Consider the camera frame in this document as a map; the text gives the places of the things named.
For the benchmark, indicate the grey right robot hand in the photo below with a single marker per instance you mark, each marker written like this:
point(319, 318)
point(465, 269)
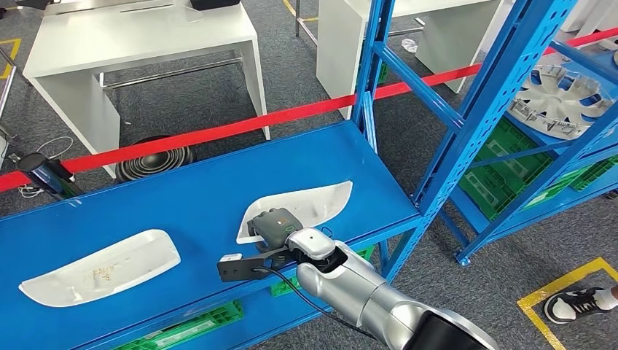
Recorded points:
point(275, 227)

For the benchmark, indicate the white plastic shell part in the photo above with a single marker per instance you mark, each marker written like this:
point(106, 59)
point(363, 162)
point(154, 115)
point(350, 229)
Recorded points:
point(309, 203)

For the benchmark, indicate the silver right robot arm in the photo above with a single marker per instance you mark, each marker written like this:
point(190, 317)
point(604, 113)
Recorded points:
point(347, 285)

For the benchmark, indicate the blue metal shelf rack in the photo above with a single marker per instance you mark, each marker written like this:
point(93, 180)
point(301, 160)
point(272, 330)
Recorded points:
point(507, 220)
point(193, 207)

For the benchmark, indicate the white shell part with handwriting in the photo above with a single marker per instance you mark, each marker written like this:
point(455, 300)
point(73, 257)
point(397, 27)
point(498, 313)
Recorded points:
point(120, 261)

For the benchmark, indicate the red barrier belt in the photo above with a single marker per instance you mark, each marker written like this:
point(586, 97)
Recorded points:
point(241, 128)

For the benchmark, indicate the clear plastic wrapper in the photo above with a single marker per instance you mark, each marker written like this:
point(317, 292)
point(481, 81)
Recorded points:
point(409, 45)

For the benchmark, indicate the black box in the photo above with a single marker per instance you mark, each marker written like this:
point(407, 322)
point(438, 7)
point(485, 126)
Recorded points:
point(215, 4)

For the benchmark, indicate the yellow floor tape square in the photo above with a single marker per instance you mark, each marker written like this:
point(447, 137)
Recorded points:
point(531, 299)

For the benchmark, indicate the silver wheel hubcap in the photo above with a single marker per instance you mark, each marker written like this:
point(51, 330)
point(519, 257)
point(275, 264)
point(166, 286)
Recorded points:
point(555, 101)

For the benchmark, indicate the black and white sneaker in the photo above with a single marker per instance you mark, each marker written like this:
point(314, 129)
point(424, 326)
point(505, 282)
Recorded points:
point(574, 304)

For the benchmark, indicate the person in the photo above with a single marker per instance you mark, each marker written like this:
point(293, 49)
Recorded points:
point(579, 304)

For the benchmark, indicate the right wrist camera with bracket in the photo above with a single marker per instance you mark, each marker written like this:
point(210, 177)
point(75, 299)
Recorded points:
point(236, 270)

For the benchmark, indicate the round black post base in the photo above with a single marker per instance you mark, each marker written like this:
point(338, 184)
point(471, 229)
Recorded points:
point(154, 164)

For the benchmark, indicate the black barrier post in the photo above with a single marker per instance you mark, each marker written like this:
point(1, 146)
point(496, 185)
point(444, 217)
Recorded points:
point(46, 174)

